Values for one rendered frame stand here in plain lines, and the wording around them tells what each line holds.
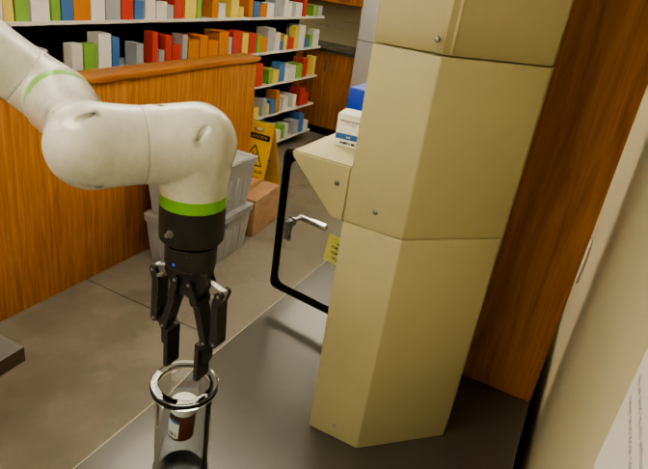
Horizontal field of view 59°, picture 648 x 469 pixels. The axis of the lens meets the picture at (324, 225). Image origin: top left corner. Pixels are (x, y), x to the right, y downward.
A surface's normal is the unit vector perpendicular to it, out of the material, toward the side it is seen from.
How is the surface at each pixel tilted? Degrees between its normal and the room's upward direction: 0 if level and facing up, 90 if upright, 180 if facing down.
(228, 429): 0
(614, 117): 90
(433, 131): 90
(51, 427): 0
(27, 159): 90
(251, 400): 0
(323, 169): 90
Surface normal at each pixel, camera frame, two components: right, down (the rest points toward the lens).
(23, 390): 0.14, -0.90
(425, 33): -0.37, 0.34
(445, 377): 0.30, 0.44
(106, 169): 0.50, 0.62
